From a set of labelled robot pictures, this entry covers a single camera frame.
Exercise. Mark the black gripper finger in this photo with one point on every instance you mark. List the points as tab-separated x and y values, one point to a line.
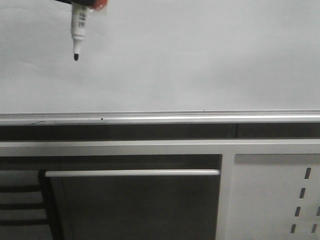
88	3

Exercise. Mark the white whiteboard marker black tip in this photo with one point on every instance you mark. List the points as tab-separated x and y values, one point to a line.
79	15

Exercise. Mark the large white whiteboard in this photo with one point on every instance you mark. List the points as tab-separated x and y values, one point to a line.
161	55

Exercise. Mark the dark grey desk panel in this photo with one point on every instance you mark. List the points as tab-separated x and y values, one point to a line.
158	204

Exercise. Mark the white perforated metal side panel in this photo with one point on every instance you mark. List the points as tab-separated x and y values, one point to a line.
275	197

